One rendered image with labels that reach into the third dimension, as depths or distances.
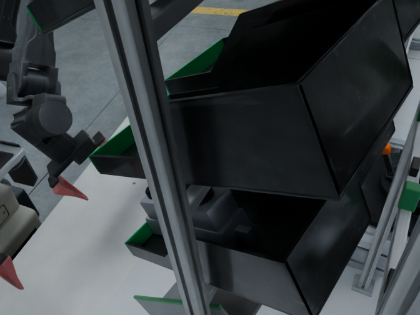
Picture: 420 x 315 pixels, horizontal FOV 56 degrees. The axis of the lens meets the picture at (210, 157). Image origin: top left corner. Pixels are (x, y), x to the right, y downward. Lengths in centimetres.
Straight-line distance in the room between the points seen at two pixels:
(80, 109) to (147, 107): 282
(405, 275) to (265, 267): 12
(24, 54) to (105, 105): 225
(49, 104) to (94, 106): 233
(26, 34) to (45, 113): 16
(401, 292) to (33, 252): 91
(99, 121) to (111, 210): 184
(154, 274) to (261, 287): 58
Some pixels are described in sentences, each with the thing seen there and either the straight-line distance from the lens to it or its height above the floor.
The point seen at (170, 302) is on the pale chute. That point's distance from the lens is 58.
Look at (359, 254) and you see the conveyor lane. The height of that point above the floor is 91.
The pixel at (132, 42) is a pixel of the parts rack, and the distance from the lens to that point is 21.
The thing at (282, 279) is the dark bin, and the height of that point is 135.
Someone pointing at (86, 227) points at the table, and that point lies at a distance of 106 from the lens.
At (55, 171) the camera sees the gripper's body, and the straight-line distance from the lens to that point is 79.
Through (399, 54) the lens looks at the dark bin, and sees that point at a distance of 31.
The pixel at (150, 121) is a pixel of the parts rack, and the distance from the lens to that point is 24.
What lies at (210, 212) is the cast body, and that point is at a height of 130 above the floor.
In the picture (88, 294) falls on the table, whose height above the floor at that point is 86.
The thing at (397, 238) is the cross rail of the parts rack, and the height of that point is 131.
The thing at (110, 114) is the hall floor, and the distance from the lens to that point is 290.
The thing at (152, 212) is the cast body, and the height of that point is 124.
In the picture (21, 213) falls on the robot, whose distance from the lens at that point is 125.
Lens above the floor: 164
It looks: 43 degrees down
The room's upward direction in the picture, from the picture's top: 7 degrees counter-clockwise
